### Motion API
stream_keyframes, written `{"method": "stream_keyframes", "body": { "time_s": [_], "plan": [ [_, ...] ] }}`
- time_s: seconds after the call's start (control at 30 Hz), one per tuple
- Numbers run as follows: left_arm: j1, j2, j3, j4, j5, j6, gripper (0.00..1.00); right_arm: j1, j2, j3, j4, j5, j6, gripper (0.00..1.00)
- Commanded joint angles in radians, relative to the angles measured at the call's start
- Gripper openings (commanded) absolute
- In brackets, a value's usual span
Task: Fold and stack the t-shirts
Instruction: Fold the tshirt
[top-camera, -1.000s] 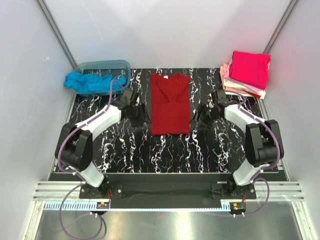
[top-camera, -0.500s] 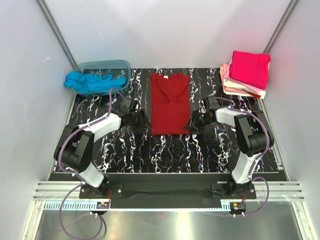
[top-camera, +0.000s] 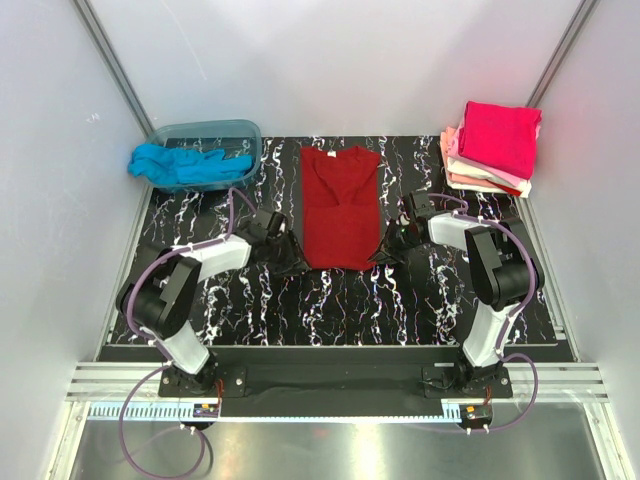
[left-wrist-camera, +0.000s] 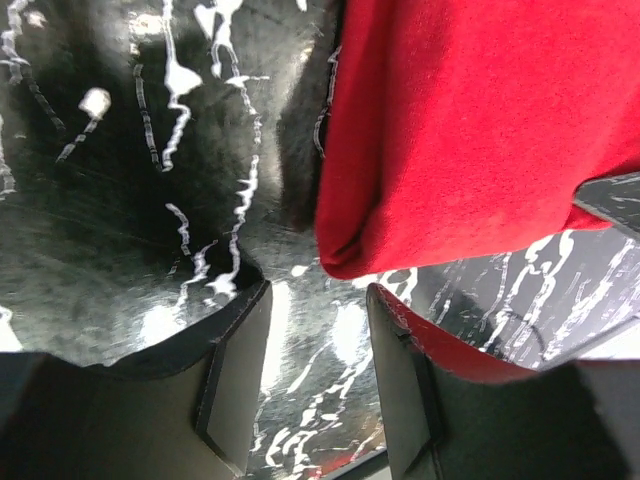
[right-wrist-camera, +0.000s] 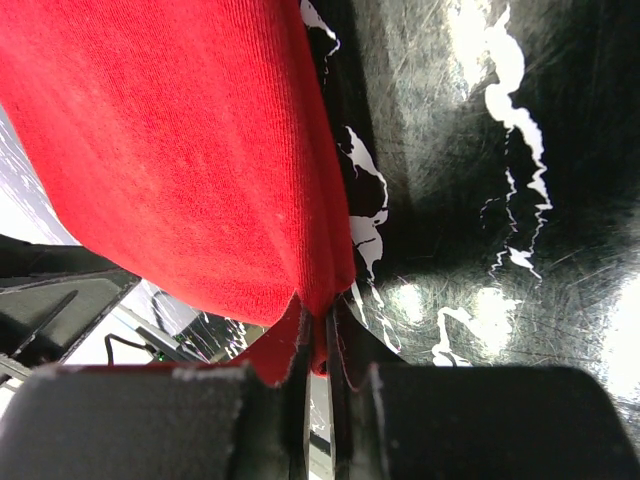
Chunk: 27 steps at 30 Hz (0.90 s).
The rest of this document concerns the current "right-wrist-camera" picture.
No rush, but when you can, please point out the dark red t shirt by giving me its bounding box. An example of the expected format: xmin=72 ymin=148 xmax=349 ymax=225
xmin=1 ymin=1 xmax=355 ymax=383

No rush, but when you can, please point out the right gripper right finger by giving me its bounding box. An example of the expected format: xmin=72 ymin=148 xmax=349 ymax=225
xmin=326 ymin=301 xmax=639 ymax=479

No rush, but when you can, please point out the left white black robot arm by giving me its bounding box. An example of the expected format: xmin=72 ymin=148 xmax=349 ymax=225
xmin=1 ymin=235 xmax=141 ymax=388

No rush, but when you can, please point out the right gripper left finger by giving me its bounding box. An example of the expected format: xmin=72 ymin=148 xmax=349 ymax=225
xmin=1 ymin=299 xmax=313 ymax=479

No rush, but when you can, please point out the black marble pattern mat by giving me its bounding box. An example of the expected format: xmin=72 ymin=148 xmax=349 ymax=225
xmin=0 ymin=0 xmax=640 ymax=451

